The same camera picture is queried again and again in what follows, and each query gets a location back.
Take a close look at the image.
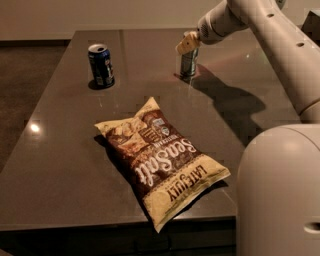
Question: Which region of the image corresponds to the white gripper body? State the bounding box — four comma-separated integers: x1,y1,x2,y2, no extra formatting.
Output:
197,0,248,45

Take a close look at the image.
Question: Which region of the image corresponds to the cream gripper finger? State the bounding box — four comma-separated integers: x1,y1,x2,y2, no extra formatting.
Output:
176,31,200,55

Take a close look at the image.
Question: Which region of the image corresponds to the silver redbull can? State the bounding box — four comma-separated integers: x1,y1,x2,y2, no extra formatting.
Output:
180,48,198,77

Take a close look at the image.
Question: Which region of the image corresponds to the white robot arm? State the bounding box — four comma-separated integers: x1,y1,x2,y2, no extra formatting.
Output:
173,0,320,256

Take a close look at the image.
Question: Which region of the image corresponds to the blue pepsi can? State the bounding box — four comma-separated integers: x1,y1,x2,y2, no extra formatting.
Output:
88,43,115,88

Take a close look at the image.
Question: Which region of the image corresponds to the brown sea salt chip bag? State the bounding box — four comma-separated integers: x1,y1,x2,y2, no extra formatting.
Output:
95,98,230,231

